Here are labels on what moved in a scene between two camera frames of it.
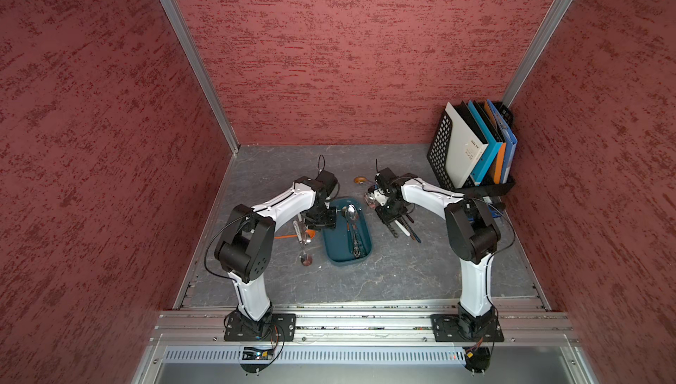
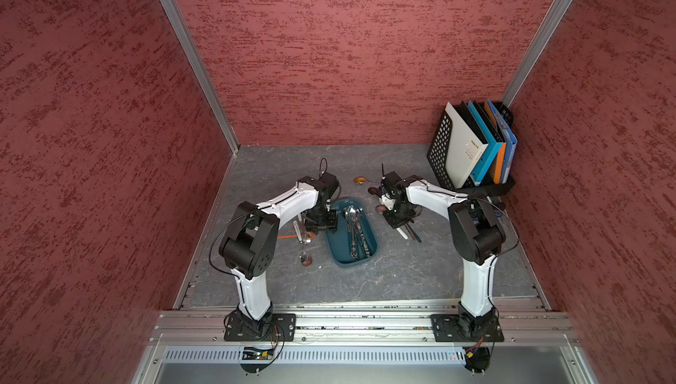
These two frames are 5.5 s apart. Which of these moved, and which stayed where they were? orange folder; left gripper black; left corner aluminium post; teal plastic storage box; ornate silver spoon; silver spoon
Moved: ornate silver spoon; teal plastic storage box
Stayed: silver spoon; left corner aluminium post; left gripper black; orange folder
